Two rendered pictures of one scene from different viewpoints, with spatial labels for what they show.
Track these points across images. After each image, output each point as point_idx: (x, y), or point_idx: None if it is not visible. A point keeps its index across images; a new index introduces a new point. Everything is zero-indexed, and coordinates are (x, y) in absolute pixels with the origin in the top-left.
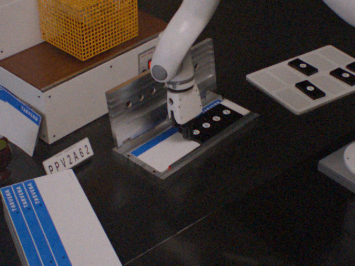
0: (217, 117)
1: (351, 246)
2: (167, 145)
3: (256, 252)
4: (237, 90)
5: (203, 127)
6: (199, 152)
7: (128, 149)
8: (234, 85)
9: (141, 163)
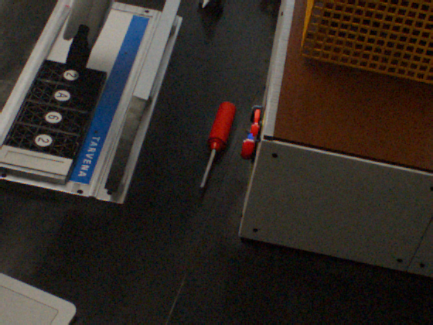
0: (52, 121)
1: None
2: (103, 47)
3: None
4: (71, 258)
5: (63, 89)
6: (40, 49)
7: (156, 21)
8: (88, 271)
9: (116, 5)
